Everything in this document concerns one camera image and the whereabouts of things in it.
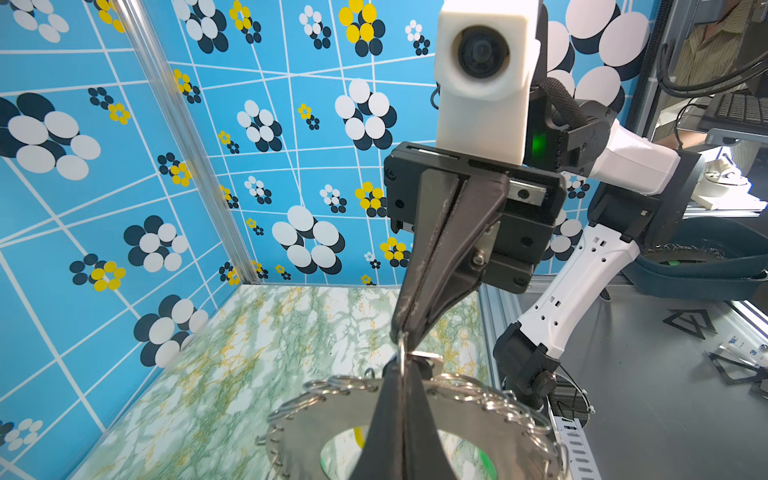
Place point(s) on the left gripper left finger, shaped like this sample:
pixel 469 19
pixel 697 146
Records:
pixel 383 455

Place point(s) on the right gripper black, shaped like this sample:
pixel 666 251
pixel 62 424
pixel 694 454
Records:
pixel 478 221

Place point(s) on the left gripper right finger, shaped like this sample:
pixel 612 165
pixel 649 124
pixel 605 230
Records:
pixel 425 457

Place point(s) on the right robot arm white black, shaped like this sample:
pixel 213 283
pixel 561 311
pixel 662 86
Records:
pixel 643 192

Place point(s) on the dark teal bin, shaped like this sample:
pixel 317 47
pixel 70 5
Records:
pixel 709 258

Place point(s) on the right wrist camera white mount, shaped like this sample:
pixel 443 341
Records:
pixel 485 58

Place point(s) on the left corner aluminium post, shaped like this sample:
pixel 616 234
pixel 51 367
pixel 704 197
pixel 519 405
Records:
pixel 154 63

